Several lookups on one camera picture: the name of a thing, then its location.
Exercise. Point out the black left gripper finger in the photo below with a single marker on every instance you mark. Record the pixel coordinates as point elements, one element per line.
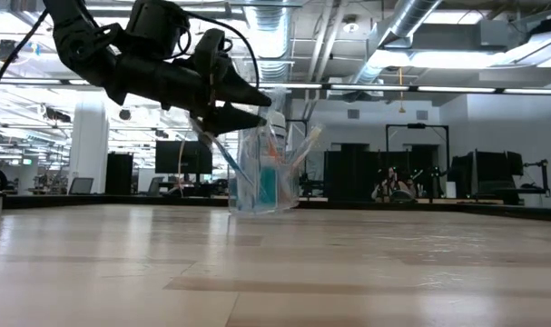
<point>232,120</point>
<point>241,93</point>

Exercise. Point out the orange toothbrush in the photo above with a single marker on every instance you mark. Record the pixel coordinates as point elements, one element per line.
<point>309,141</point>
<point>271,154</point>

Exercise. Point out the teal mouthwash bottle white cap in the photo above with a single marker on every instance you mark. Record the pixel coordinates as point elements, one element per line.
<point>268,186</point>

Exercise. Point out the clear acrylic organizer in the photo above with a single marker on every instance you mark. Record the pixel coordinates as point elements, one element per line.
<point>284,200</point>

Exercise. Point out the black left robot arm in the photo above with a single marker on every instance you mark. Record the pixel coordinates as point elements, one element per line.
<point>80,45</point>

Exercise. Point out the black robot station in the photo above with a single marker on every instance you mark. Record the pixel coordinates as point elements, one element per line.
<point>488,172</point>

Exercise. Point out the black monitor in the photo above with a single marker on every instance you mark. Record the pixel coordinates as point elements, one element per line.
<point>170,156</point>

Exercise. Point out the white square pillar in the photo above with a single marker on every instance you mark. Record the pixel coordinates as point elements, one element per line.
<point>89,150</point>

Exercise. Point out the black cabinet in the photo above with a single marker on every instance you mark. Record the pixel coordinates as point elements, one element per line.
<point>119,175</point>

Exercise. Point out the grey open laptop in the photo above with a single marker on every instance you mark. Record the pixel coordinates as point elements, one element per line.
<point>81,186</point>

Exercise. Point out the person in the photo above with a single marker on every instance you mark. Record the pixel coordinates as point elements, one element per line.
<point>390,186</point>

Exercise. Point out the grey ventilation box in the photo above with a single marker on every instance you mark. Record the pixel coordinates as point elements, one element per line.
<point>461,36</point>

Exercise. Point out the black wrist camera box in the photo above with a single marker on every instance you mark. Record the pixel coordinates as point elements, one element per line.
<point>159,27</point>

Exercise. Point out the wide silver air duct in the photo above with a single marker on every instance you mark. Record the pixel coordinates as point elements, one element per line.
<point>275,36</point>

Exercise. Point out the black frame rig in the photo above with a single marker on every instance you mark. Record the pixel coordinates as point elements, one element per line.
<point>416,125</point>

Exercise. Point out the slim silver air duct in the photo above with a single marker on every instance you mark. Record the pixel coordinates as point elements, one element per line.
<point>411,16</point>

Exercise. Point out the ceiling light rail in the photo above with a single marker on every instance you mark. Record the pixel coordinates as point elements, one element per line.
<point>456,89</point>

